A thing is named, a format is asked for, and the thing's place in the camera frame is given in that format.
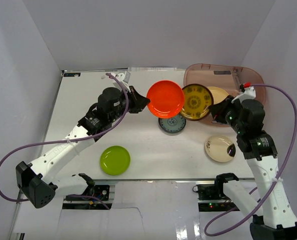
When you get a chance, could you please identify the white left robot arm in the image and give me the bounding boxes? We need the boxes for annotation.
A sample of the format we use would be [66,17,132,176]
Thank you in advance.
[15,86,150,209]

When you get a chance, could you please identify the cream plate with black mark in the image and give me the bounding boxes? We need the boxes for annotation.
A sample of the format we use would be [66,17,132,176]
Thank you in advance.
[204,135,237,163]

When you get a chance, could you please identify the blue white patterned plate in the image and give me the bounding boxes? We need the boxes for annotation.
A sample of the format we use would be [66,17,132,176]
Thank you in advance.
[158,114,187,135]

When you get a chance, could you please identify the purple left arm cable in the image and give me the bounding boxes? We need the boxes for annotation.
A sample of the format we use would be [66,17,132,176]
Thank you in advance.
[0,72,130,210]

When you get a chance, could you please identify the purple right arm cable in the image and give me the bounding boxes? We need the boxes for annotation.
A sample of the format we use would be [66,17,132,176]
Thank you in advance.
[203,84,297,237]

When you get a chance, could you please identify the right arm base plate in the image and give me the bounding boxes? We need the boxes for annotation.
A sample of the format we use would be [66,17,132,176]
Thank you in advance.
[192,184,230,200]

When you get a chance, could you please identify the beige bear plate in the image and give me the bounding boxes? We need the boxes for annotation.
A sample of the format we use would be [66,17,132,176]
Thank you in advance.
[207,86,229,105]

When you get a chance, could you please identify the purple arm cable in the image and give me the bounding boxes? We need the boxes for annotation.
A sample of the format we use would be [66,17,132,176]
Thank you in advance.
[0,72,130,210]
[203,84,297,237]

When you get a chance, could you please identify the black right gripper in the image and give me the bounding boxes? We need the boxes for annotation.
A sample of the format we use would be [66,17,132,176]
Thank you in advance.
[208,95,245,134]

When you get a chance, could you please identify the black label sticker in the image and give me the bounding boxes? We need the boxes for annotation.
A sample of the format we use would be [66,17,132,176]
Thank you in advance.
[63,72,81,78]

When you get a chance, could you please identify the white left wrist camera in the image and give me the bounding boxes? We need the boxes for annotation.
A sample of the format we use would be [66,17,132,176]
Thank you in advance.
[115,71,131,91]

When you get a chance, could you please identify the pink translucent plastic bin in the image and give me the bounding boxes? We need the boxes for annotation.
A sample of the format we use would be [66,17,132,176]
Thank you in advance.
[183,63,268,127]

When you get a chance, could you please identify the lime green plate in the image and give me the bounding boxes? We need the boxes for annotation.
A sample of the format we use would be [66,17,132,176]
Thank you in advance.
[99,145,131,176]

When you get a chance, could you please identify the yellow brown patterned plate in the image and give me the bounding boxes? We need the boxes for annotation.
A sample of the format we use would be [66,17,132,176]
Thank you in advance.
[180,83,214,121]

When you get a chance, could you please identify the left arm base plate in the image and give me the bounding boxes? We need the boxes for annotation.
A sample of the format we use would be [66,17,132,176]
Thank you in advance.
[64,185,110,201]

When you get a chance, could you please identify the orange plate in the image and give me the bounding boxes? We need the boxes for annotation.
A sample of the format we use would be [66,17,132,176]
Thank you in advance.
[146,80,185,119]

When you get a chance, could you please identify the white paper sheets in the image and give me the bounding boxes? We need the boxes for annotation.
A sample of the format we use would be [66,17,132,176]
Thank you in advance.
[127,67,177,72]

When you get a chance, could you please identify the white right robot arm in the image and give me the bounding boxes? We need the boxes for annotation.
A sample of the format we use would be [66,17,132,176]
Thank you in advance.
[209,97,297,240]

